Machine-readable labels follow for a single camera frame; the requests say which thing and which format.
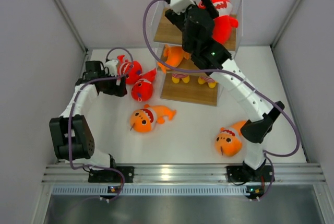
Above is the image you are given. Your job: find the purple cable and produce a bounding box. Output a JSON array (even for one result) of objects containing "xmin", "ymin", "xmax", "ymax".
[
  {"xmin": 142, "ymin": 0, "xmax": 300, "ymax": 201},
  {"xmin": 67, "ymin": 48, "xmax": 135, "ymax": 201}
]

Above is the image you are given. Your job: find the orange shark plush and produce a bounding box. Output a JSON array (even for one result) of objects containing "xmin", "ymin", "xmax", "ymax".
[
  {"xmin": 214, "ymin": 121, "xmax": 246, "ymax": 157},
  {"xmin": 162, "ymin": 44, "xmax": 190, "ymax": 68},
  {"xmin": 129, "ymin": 104, "xmax": 177, "ymax": 133}
]

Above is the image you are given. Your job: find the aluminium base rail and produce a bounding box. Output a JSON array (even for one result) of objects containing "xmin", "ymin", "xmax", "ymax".
[{"xmin": 42, "ymin": 163, "xmax": 326, "ymax": 185}]

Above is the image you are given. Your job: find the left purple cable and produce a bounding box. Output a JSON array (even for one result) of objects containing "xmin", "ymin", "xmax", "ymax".
[{"xmin": 67, "ymin": 48, "xmax": 135, "ymax": 201}]

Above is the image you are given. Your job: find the white wire wooden shelf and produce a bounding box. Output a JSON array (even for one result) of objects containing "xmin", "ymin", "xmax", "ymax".
[{"xmin": 153, "ymin": 0, "xmax": 242, "ymax": 106}]

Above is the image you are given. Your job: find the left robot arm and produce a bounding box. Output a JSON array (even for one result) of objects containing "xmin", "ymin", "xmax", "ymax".
[{"xmin": 49, "ymin": 59, "xmax": 127, "ymax": 182}]

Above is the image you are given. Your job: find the yellow striped plush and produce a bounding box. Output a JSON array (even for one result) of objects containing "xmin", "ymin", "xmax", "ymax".
[
  {"xmin": 171, "ymin": 73, "xmax": 190, "ymax": 84},
  {"xmin": 197, "ymin": 76, "xmax": 217, "ymax": 89}
]

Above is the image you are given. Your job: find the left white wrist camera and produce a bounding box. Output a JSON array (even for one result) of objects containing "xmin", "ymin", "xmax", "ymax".
[{"xmin": 104, "ymin": 59, "xmax": 120, "ymax": 76}]

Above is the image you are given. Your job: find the orange shark plush on shelf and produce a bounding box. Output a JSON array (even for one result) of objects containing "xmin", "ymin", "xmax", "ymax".
[{"xmin": 162, "ymin": 44, "xmax": 190, "ymax": 68}]

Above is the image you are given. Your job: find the grey slotted cable duct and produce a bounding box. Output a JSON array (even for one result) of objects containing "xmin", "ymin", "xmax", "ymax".
[{"xmin": 52, "ymin": 184, "xmax": 262, "ymax": 196}]

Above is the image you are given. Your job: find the red shark plush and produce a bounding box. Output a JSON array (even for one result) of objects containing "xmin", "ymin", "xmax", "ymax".
[
  {"xmin": 117, "ymin": 55, "xmax": 142, "ymax": 85},
  {"xmin": 131, "ymin": 68, "xmax": 157, "ymax": 102},
  {"xmin": 211, "ymin": 0, "xmax": 238, "ymax": 45}
]

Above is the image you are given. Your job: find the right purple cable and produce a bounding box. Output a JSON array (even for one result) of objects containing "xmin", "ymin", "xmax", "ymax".
[{"xmin": 142, "ymin": 0, "xmax": 300, "ymax": 201}]

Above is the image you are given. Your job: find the yellow striped plush left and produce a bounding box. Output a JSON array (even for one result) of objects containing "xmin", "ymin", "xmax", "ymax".
[{"xmin": 171, "ymin": 73, "xmax": 190, "ymax": 84}]

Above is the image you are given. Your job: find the yellow striped plush right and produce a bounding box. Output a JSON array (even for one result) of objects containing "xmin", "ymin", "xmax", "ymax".
[{"xmin": 197, "ymin": 76, "xmax": 217, "ymax": 89}]

